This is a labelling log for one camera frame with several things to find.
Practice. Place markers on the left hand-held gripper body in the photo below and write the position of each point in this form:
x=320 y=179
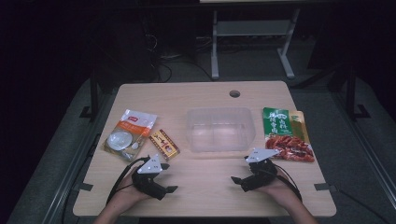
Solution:
x=149 y=166

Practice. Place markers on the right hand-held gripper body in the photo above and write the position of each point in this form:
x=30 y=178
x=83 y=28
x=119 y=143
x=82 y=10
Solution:
x=261 y=171

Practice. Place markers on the small yellow and red box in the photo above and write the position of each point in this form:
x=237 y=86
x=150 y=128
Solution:
x=164 y=145

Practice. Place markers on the clear plastic container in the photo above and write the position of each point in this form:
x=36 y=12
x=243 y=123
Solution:
x=220 y=130

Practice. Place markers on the green and red food packet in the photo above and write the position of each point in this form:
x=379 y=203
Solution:
x=285 y=133

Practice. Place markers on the person's right hand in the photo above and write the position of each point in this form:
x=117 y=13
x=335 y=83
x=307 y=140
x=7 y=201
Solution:
x=285 y=189

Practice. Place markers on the person's left hand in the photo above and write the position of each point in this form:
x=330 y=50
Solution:
x=129 y=191

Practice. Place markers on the white and orange food packet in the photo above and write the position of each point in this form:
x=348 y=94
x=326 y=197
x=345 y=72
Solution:
x=130 y=133

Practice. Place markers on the black metal stand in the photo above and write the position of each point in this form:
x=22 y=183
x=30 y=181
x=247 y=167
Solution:
x=351 y=96
x=94 y=99

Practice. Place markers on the white metal stand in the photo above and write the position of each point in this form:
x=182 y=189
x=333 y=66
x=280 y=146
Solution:
x=249 y=28

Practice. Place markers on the grey table bracket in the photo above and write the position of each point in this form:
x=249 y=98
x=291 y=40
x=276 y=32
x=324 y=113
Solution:
x=84 y=187
x=323 y=187

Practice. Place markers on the grey metal rail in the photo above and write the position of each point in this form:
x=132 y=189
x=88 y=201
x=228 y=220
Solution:
x=73 y=174
x=370 y=155

